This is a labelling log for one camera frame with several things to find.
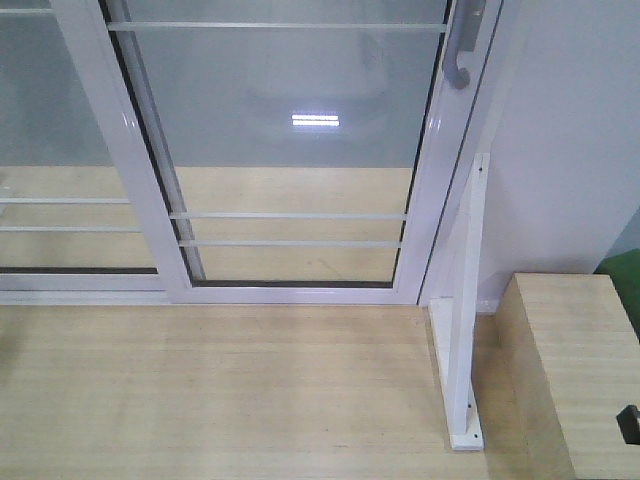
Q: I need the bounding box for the grey door handle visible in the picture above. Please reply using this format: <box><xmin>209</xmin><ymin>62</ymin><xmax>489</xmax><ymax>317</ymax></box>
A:
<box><xmin>442</xmin><ymin>0</ymin><xmax>486</xmax><ymax>90</ymax></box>

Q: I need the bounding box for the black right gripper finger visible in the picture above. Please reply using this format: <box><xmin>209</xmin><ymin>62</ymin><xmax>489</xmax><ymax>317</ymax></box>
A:
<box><xmin>616</xmin><ymin>404</ymin><xmax>640</xmax><ymax>444</ymax></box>

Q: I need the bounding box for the white door frame post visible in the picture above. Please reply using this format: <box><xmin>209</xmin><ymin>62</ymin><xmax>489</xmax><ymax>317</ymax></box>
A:
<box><xmin>411</xmin><ymin>1</ymin><xmax>537</xmax><ymax>307</ymax></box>

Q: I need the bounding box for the light wooden box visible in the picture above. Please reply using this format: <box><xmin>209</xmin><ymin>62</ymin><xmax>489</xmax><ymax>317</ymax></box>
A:
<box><xmin>495</xmin><ymin>273</ymin><xmax>639</xmax><ymax>479</ymax></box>

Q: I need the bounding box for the white sliding glass door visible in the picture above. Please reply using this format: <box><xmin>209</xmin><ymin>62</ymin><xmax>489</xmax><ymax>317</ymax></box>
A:
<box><xmin>49</xmin><ymin>0</ymin><xmax>503</xmax><ymax>306</ymax></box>

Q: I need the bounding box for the white wooden support brace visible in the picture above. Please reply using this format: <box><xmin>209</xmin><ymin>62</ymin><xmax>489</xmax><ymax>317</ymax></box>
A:
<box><xmin>428</xmin><ymin>153</ymin><xmax>491</xmax><ymax>452</ymax></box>

